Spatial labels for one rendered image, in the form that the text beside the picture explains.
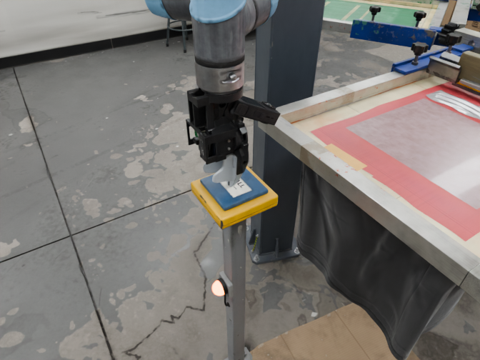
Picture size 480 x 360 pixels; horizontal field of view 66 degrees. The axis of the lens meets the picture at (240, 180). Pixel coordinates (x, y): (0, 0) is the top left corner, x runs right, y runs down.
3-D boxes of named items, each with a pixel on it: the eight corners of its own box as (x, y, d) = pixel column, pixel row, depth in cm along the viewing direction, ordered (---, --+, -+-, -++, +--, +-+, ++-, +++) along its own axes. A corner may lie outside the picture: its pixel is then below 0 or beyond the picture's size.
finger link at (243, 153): (226, 166, 69) (226, 126, 63) (235, 163, 70) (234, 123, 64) (240, 179, 66) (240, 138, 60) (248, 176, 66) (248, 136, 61)
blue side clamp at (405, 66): (399, 91, 109) (406, 68, 105) (386, 85, 112) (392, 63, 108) (461, 70, 121) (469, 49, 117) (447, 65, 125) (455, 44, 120)
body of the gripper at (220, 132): (188, 146, 66) (181, 83, 58) (228, 133, 70) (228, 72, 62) (207, 168, 61) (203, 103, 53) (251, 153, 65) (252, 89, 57)
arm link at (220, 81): (228, 46, 59) (256, 63, 54) (228, 73, 62) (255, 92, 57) (186, 56, 56) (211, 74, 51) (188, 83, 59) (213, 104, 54)
